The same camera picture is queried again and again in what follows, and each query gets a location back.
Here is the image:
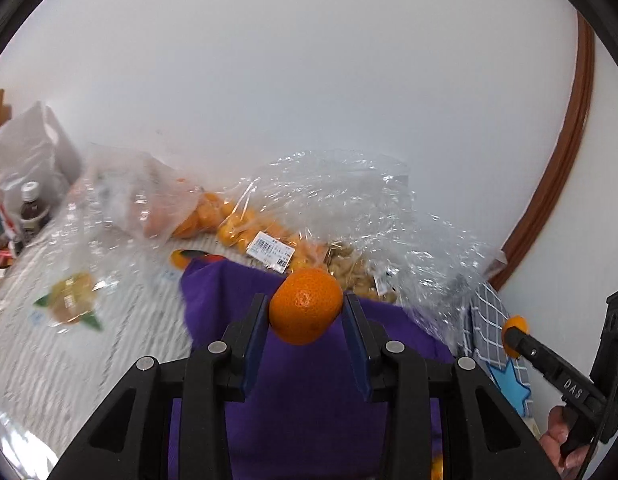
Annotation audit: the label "small orange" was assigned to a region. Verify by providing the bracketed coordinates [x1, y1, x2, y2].
[501, 315, 529, 360]

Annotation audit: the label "person's right hand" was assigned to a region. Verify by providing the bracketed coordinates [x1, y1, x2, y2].
[539, 406, 589, 479]

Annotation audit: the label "purple towel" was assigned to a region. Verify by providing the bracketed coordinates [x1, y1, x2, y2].
[167, 258, 458, 480]

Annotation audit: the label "bagged peanuts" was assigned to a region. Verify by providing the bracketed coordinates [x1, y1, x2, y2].
[325, 242, 398, 304]

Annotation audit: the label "grey checked star cushion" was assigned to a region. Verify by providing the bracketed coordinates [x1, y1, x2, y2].
[462, 283, 534, 427]

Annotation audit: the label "fruit print tablecloth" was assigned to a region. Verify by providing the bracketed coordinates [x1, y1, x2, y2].
[0, 204, 220, 479]

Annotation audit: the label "white price label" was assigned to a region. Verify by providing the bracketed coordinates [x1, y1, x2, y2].
[246, 231, 295, 273]

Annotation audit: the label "large clear plastic bag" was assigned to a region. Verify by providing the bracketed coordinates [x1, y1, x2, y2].
[225, 151, 505, 351]

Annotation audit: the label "small clear plastic bag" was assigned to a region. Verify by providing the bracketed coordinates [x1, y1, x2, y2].
[35, 146, 203, 332]

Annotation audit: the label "bagged mandarins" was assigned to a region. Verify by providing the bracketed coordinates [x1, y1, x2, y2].
[171, 192, 329, 273]

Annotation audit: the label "dark drink bottle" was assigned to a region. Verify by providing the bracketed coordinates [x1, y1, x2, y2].
[20, 181, 50, 245]

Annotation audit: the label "white plastic bag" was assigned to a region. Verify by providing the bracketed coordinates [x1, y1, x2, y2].
[0, 102, 82, 218]

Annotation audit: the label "brown wooden door frame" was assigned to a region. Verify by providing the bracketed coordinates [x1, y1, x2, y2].
[490, 13, 595, 290]

